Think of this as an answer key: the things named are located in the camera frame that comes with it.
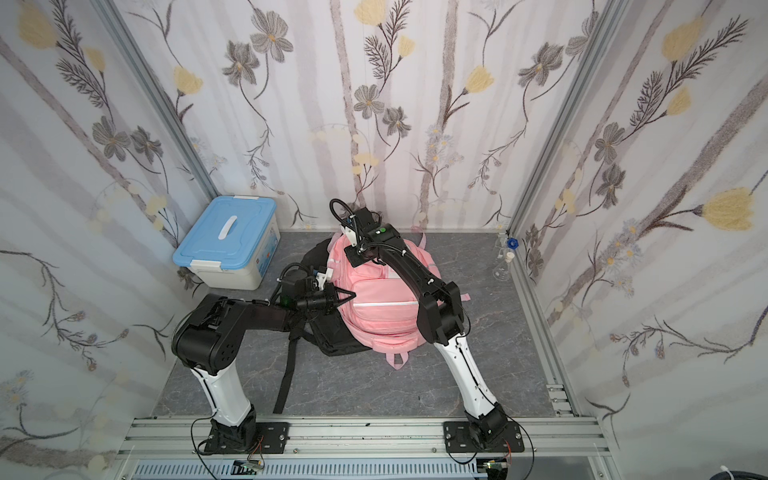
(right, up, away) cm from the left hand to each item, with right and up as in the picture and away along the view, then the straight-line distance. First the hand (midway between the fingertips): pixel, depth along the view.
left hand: (356, 293), depth 90 cm
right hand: (+1, +15, +4) cm, 15 cm away
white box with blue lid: (-39, +15, +4) cm, 42 cm away
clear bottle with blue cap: (+50, +5, +14) cm, 53 cm away
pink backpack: (+8, -6, -1) cm, 11 cm away
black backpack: (-9, -11, 0) cm, 14 cm away
